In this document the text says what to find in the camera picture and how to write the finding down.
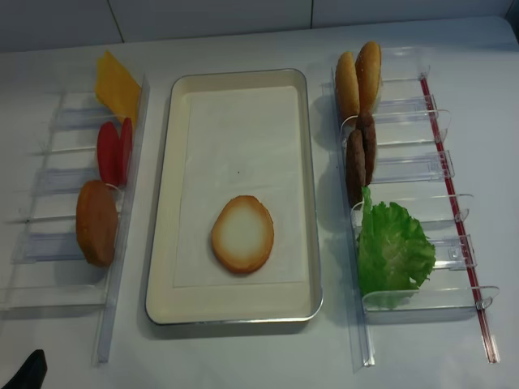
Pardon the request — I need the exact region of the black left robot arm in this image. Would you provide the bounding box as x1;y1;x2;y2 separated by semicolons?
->
2;349;48;389

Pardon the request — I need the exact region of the front brown meat patty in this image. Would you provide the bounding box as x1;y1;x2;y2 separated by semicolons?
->
345;129;366;207

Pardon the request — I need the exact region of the brown meat patty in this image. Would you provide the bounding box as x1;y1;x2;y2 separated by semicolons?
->
355;111;377;186
345;129;366;207

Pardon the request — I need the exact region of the rear brown meat patty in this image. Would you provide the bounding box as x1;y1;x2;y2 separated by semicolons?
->
355;111;377;186

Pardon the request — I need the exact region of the right red tomato slice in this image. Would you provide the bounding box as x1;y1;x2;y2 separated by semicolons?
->
116;118;133;186

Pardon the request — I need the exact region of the red tomato slice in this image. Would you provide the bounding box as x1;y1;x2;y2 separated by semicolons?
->
116;118;133;186
97;122;119;186

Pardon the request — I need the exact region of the green lettuce leaf in rack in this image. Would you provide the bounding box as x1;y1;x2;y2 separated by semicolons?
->
357;186;435;309

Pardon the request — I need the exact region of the left red tomato slice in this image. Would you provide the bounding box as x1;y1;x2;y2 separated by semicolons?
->
97;122;119;186

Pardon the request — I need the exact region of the yellow cheese slice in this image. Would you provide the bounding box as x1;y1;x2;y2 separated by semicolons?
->
95;51;141;126

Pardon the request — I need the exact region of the toasted bun slice on tray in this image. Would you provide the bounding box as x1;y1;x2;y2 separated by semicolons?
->
211;195;274;274

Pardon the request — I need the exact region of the cream rectangular metal tray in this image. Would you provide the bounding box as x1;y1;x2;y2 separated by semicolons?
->
145;69;323;325

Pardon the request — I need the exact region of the white paper tray liner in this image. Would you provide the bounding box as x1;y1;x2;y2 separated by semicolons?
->
174;87;307;287

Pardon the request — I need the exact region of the left golden bun half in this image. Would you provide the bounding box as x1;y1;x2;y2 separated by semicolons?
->
335;52;360;121

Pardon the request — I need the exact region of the clear acrylic right rack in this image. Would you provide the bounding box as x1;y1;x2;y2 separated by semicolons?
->
323;48;500;367

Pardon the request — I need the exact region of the clear acrylic rack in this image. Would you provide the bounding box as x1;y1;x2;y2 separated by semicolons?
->
1;67;150;365
323;48;500;367

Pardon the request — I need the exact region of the brown bun in left rack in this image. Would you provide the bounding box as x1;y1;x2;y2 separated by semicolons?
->
75;180;118;267

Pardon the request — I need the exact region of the clear acrylic left rack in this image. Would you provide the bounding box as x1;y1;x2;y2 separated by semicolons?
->
1;67;150;365

